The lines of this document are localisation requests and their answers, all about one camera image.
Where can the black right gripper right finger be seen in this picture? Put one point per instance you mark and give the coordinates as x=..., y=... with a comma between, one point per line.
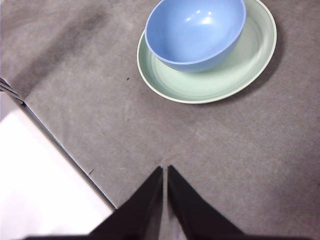
x=195, y=215

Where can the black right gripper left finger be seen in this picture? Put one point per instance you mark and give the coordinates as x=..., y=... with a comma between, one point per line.
x=140, y=215

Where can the green round plate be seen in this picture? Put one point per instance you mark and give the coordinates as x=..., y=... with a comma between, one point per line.
x=200, y=87

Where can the blue ribbed bowl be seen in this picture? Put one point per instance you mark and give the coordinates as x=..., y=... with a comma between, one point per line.
x=192, y=42

